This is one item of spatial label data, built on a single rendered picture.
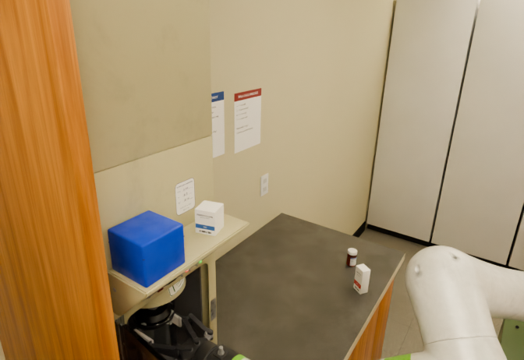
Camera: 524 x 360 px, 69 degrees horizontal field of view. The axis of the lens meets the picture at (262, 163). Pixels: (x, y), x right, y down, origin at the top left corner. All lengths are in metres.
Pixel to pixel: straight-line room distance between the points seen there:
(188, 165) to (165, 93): 0.18
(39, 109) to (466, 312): 0.71
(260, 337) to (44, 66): 1.14
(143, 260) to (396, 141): 3.17
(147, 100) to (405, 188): 3.24
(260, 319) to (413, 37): 2.70
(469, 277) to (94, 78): 0.70
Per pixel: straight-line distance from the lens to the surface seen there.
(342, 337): 1.49
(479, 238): 3.86
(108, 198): 0.76
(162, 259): 0.75
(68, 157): 0.60
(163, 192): 0.85
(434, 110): 3.56
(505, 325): 1.28
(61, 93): 0.57
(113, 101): 0.73
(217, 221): 0.88
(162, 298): 1.01
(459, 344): 0.70
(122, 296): 0.81
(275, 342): 1.44
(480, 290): 0.74
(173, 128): 0.83
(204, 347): 1.02
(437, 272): 0.71
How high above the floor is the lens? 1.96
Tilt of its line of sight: 20 degrees down
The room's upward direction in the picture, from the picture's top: 1 degrees clockwise
